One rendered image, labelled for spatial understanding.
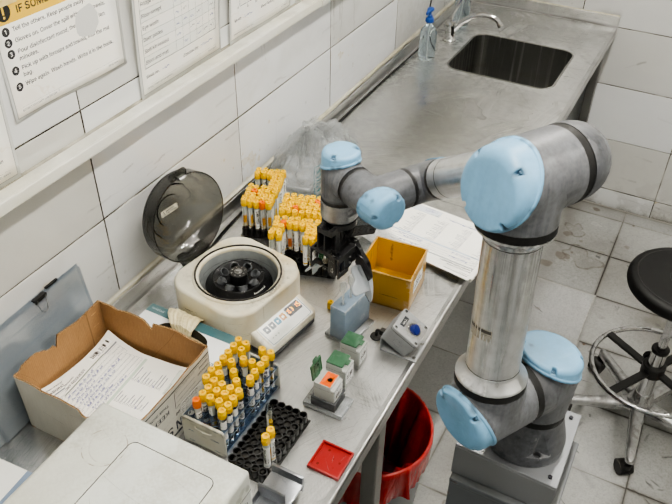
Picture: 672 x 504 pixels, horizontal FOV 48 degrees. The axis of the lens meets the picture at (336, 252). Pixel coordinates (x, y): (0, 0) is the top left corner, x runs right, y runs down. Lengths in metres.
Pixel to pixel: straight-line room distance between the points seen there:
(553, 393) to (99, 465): 0.72
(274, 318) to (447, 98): 1.31
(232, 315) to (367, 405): 0.34
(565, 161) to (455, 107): 1.67
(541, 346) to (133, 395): 0.79
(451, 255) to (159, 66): 0.85
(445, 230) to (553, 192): 1.05
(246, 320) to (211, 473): 0.57
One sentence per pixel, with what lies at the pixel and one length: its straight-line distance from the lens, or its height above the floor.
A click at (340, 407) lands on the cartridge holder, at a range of 1.57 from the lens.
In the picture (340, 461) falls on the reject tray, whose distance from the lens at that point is 1.50.
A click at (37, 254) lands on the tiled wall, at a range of 1.58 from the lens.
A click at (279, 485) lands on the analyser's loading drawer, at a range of 1.42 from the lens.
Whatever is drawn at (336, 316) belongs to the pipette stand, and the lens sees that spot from 1.66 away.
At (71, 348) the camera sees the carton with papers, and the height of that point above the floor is 0.97.
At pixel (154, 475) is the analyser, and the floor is 1.18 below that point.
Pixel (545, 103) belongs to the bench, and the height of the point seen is 0.88.
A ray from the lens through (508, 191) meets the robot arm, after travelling 0.98.
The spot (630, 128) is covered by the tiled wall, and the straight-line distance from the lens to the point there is 3.71.
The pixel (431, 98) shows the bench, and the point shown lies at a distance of 2.72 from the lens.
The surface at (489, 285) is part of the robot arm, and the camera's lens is 1.10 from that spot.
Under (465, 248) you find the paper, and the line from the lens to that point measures 1.98.
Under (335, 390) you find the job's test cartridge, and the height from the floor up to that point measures 0.94.
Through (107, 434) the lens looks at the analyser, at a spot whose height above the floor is 1.17.
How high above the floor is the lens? 2.09
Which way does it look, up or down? 38 degrees down
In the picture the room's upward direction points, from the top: 1 degrees clockwise
